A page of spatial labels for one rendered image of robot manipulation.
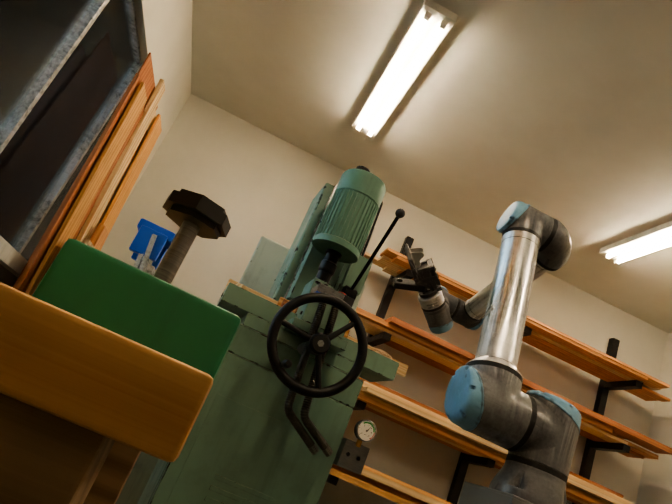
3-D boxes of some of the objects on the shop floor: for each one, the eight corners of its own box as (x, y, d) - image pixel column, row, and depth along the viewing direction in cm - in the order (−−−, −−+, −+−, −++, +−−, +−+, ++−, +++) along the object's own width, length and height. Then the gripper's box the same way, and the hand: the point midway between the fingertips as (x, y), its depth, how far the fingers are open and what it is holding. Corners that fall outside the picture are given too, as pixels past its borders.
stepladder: (11, 507, 200) (139, 213, 238) (27, 496, 224) (142, 230, 262) (57, 518, 203) (177, 226, 241) (69, 506, 227) (176, 242, 265)
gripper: (440, 282, 210) (422, 233, 202) (443, 294, 202) (425, 243, 194) (418, 289, 212) (399, 241, 204) (420, 301, 204) (401, 251, 196)
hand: (405, 248), depth 200 cm, fingers closed
